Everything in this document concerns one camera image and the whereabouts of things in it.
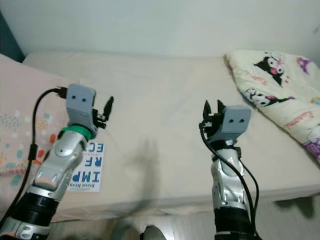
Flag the cream cartoon print blanket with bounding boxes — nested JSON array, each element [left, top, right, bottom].
[[225, 48, 320, 161]]

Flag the pink dotted pillow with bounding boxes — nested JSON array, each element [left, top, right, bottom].
[[0, 52, 71, 216]]

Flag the cream sheeted bed mattress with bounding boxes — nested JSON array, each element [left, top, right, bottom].
[[22, 50, 320, 221]]

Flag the white book blue letters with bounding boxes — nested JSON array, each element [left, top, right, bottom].
[[71, 141, 106, 193]]

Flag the teal upholstered headboard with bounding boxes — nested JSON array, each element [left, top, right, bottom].
[[0, 10, 26, 62]]

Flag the grey right robot leg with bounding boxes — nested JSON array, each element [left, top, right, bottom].
[[141, 225, 173, 240]]

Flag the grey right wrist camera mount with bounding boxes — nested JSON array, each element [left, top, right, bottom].
[[217, 105, 252, 142]]

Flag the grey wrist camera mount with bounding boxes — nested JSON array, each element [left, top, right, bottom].
[[66, 84, 98, 132], [217, 105, 252, 142]]

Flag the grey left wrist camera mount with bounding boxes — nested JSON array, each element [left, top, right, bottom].
[[66, 84, 98, 132]]

